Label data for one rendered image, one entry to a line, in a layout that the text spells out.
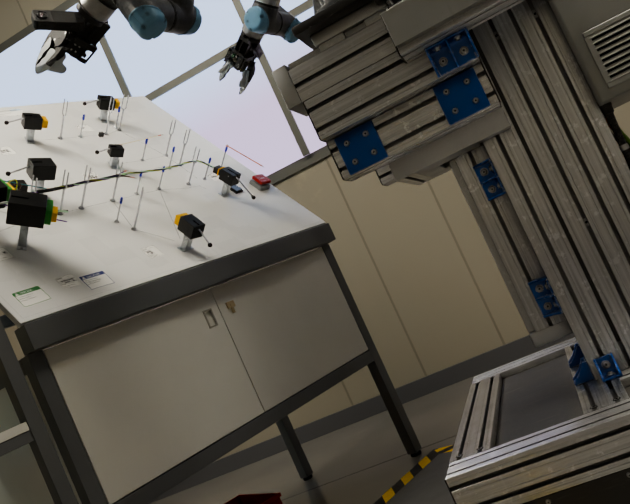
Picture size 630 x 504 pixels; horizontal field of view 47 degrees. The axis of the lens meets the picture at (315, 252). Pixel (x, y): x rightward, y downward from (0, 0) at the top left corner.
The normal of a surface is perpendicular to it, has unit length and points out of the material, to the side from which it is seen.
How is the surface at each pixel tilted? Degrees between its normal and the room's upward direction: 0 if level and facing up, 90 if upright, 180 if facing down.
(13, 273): 54
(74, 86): 90
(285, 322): 90
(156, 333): 90
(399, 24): 90
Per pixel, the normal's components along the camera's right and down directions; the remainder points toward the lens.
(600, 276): -0.27, 0.07
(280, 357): 0.68, -0.35
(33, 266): 0.31, -0.82
